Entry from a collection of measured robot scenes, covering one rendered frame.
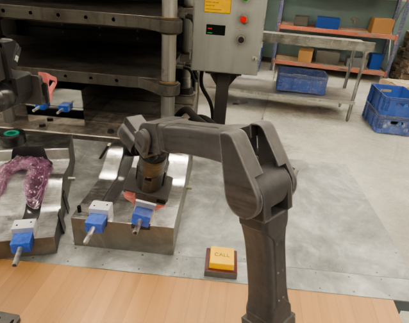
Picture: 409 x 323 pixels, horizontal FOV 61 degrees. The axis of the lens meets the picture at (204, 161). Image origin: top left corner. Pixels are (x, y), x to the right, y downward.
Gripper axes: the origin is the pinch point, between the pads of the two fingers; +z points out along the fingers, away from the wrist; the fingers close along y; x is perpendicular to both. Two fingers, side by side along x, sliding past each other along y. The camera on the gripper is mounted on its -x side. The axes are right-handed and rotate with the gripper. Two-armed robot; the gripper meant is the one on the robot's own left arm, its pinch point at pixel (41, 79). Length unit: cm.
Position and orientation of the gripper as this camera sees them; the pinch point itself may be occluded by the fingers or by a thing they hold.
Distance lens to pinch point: 95.3
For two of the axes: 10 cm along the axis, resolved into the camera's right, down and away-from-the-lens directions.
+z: 1.5, -4.3, 8.9
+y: -9.9, -1.3, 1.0
